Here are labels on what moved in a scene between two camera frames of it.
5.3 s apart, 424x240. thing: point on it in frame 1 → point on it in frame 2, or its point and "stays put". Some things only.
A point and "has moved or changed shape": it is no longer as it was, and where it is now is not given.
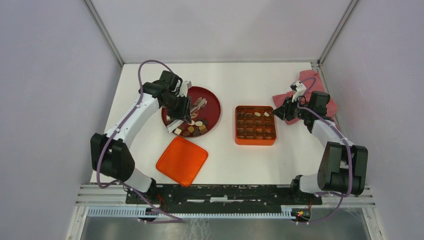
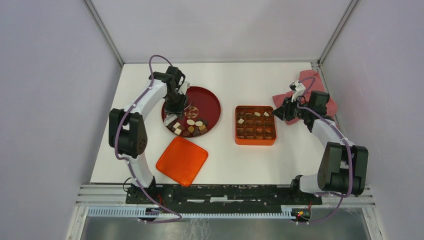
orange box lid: [182, 161] stays put
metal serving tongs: [197, 105] has moved or changed shape
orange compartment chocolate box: [255, 125] stays put
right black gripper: [284, 111] stays put
